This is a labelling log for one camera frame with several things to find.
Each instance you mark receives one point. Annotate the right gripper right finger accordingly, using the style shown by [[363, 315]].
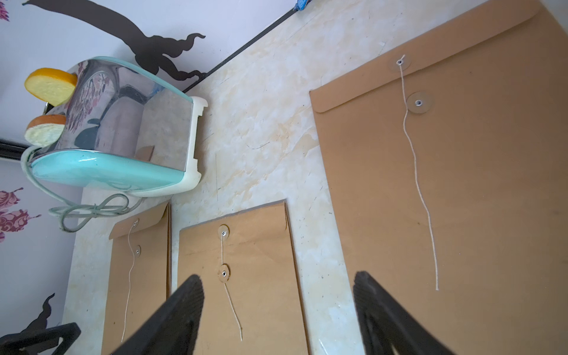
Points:
[[385, 326]]

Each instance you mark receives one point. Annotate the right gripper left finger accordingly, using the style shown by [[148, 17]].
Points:
[[173, 328]]

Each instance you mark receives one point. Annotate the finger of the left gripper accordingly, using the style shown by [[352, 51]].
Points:
[[15, 343]]

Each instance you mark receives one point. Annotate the brown file bag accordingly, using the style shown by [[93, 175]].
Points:
[[252, 296], [139, 275], [446, 160]]

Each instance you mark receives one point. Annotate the mint green toaster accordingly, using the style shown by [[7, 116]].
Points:
[[127, 131]]

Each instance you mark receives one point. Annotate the blue object by back wall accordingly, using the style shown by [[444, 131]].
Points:
[[301, 5]]

